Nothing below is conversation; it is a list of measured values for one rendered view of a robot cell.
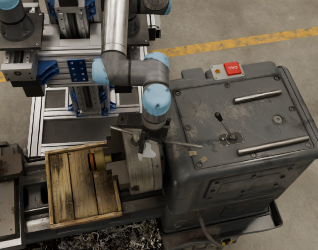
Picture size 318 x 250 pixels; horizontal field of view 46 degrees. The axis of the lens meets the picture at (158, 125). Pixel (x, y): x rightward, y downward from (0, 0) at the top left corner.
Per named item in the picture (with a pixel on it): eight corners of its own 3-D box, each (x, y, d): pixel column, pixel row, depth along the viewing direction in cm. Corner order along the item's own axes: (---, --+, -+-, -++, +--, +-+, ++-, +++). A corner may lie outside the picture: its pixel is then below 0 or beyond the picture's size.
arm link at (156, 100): (172, 80, 101) (172, 108, 98) (168, 99, 111) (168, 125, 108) (143, 79, 101) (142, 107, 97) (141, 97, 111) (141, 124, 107)
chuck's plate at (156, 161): (145, 131, 174) (148, 99, 146) (159, 196, 163) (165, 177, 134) (137, 132, 174) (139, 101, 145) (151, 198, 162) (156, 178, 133)
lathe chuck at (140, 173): (137, 132, 174) (139, 101, 145) (151, 198, 162) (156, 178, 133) (118, 135, 172) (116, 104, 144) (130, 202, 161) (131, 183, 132)
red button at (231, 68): (236, 64, 158) (237, 60, 156) (240, 75, 155) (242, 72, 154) (222, 66, 157) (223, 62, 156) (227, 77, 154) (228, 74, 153)
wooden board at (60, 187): (109, 144, 179) (109, 140, 175) (122, 216, 161) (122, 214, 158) (45, 155, 174) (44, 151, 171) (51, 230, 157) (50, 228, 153)
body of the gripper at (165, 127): (163, 148, 122) (166, 134, 111) (138, 141, 123) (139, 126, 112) (168, 127, 126) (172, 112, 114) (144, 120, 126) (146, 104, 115)
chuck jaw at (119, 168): (132, 157, 149) (138, 183, 142) (133, 164, 153) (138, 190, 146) (104, 162, 147) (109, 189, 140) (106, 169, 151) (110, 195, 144)
